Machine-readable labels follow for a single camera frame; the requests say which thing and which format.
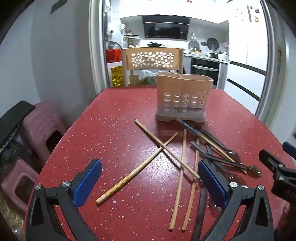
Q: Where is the plain wooden chopstick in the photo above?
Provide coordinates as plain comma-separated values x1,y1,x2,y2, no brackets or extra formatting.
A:
134,119,201,179
181,138,200,232
169,129,187,231

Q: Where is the person's right hand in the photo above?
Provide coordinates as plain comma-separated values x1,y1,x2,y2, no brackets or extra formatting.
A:
276,200,296,234

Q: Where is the yellow plastic bag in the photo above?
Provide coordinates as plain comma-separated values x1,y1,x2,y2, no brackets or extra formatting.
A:
107,61,123,88

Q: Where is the beige plastic utensil holder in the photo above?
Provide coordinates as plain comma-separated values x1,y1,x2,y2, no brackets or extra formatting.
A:
154,71,214,123

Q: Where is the white refrigerator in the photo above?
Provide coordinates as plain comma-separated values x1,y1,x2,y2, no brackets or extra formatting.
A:
224,0,273,114

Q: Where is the white sliding door frame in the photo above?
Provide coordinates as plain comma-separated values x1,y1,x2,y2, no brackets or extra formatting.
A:
89,0,292,116

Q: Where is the beige chair with flower cutouts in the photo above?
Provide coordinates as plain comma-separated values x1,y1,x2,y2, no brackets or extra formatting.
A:
121,47,184,87

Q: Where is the red plastic crate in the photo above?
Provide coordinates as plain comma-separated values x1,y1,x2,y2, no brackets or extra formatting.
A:
106,49,122,63

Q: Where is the round dark rack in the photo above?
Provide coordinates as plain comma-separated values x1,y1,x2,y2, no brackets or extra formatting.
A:
206,37,220,50

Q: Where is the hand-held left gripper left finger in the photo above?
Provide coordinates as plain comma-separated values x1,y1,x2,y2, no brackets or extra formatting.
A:
25,158,103,241

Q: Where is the black range hood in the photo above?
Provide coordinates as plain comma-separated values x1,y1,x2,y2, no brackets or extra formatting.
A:
142,15,191,40

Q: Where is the bag of green vegetables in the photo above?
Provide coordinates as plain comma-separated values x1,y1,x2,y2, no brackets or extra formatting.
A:
139,69,158,86

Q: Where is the blue patterned wooden chopstick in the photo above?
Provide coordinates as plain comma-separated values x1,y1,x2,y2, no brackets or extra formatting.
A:
176,118,248,175

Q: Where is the black-handled metal spoon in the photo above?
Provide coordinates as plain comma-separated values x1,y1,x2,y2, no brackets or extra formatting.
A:
203,153,262,179
195,125,243,164

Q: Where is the white kitchen shelf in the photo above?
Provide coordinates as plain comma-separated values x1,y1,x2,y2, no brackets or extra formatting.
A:
122,34,141,49

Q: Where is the black built-in oven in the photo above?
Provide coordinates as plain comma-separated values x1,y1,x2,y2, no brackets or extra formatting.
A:
190,57,221,86

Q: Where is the black chair back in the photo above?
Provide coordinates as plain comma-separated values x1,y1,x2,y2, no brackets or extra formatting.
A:
0,100,36,153

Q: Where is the pink plastic stool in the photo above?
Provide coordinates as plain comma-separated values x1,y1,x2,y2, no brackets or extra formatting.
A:
0,159,40,214
22,102,67,166

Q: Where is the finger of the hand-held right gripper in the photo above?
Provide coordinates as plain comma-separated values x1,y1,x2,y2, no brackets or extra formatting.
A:
258,149,290,180
282,141,296,161

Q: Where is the wooden chopstick with speckled end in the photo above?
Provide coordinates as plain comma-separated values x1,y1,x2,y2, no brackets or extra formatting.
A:
96,132,179,204

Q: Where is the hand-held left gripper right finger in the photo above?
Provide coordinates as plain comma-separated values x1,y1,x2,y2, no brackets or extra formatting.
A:
197,159,274,241

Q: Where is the small cardboard box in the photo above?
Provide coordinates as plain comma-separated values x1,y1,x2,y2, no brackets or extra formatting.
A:
128,74,139,87

